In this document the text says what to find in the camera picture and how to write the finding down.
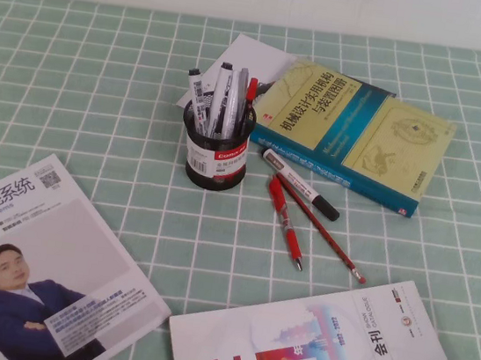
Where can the red pencil with eraser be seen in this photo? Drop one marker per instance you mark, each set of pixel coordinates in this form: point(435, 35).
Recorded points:
point(326, 235)

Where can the white show catalogue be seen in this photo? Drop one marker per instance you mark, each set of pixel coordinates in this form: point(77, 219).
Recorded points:
point(313, 331)

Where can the red gel pen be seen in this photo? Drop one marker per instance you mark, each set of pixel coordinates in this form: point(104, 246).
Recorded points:
point(282, 218)

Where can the magazine with man on cover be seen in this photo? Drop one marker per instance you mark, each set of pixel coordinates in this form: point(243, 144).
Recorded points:
point(60, 232)

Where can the white marker with black cap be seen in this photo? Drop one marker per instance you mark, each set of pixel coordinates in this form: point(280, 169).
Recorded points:
point(220, 93)

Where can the white paper booklet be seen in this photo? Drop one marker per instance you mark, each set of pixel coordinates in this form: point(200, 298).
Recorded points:
point(248, 54)

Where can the white whiteboard marker black cap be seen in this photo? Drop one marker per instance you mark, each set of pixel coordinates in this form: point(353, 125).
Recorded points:
point(294, 179)

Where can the white marker with barcode label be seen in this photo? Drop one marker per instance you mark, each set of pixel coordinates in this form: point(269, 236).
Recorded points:
point(198, 94)

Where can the yellow and teal hardcover book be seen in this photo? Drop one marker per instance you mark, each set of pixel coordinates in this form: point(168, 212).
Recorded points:
point(362, 129)

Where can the green checked tablecloth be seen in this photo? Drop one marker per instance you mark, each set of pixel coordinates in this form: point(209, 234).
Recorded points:
point(99, 104)

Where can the grey pen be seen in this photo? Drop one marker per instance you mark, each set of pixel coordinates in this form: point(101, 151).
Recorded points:
point(236, 99)

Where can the black mesh pen holder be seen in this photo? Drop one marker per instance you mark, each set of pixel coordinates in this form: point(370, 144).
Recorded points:
point(214, 176)

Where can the slim red pen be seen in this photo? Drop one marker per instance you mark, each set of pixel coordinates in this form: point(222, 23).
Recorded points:
point(251, 90)

